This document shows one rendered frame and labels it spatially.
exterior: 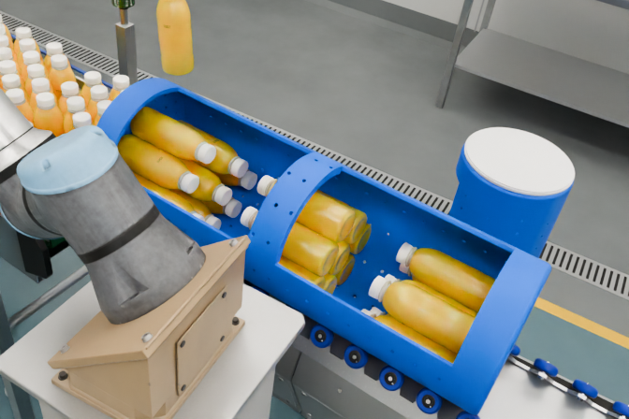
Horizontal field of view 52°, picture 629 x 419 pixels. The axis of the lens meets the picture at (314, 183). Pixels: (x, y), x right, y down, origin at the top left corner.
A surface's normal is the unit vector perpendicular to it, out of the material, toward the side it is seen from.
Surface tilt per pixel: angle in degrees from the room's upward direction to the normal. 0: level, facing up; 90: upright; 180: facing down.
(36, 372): 0
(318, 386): 70
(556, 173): 0
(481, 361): 64
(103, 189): 52
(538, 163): 0
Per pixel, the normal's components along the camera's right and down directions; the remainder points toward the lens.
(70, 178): 0.25, 0.12
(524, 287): 0.03, -0.69
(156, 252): 0.47, -0.37
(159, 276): 0.33, -0.24
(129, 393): -0.44, 0.52
